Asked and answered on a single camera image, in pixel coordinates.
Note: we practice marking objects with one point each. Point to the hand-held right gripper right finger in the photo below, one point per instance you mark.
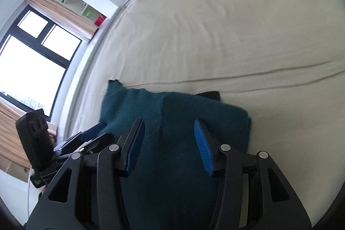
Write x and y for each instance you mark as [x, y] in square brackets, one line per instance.
[203, 146]

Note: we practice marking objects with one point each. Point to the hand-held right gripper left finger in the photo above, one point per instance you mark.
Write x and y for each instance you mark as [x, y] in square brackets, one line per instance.
[136, 143]

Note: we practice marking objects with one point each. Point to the green shelf item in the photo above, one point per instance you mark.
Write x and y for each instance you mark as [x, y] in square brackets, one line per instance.
[87, 13]

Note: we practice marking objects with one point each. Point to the bed with beige sheet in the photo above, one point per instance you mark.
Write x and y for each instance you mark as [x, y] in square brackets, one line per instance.
[215, 30]

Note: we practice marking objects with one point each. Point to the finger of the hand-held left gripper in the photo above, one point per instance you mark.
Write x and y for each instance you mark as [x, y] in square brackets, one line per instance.
[97, 143]
[90, 131]

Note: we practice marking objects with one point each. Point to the white wall shelf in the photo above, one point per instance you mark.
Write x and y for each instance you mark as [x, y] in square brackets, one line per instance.
[72, 1]

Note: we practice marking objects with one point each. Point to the teal knit sweater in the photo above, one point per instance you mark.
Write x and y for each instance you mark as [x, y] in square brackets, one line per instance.
[172, 125]

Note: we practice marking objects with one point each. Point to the black framed window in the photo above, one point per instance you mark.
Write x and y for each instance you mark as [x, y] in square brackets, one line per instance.
[29, 71]

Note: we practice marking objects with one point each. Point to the red box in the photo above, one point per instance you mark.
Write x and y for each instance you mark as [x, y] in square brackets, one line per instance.
[99, 21]

